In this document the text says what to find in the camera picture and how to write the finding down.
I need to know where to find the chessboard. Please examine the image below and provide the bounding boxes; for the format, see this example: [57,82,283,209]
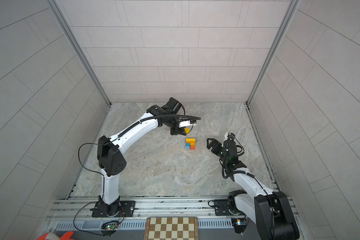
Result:
[144,217,199,240]

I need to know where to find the left controller board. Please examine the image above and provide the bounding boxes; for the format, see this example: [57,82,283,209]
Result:
[101,221,120,236]

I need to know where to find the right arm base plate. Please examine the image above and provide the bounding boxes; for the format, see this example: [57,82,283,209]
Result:
[212,200,242,216]

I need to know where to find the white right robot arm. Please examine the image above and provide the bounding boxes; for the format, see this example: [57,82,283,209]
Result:
[207,133,300,240]

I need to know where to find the aluminium corner frame post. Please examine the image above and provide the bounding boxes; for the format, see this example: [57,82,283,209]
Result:
[247,0,300,106]

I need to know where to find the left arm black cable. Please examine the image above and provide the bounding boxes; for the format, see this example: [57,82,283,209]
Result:
[72,112,202,236]

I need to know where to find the controller board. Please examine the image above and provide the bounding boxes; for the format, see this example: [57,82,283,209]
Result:
[231,218,249,234]
[101,221,120,236]

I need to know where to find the red object at bottom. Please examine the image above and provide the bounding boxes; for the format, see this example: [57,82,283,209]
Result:
[36,231,74,240]

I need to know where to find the orange Supermarket block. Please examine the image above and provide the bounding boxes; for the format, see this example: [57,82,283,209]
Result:
[186,138,196,143]

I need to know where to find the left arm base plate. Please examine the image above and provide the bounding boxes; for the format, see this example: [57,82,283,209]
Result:
[90,201,136,218]

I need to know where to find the right controller board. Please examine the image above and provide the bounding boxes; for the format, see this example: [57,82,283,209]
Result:
[231,218,249,234]

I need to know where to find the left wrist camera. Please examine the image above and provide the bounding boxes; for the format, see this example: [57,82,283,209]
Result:
[179,120,197,128]

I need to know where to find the aluminium front rail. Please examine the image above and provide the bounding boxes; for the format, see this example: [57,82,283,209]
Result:
[46,196,298,221]

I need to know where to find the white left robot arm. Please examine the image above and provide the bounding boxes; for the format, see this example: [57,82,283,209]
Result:
[97,98,199,207]

